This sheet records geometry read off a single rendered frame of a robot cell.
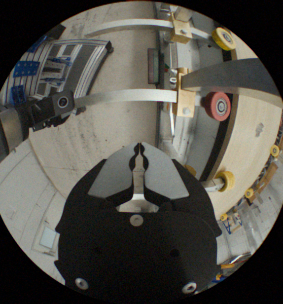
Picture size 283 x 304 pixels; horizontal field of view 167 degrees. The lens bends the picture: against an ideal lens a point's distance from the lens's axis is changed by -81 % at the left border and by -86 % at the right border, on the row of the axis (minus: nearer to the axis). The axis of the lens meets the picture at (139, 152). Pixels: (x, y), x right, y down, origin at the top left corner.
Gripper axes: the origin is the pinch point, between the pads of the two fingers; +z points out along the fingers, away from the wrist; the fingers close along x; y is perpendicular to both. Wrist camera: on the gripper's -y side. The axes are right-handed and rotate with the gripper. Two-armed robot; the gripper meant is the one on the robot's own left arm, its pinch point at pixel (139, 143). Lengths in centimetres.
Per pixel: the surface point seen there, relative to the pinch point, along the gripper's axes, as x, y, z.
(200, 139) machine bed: 31.8, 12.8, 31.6
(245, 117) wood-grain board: 35.8, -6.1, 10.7
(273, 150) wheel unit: 96, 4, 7
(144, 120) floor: 4, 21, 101
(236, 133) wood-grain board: 32.4, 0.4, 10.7
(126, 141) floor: -18, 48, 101
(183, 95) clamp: 10.7, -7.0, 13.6
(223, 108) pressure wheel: 21.1, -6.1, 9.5
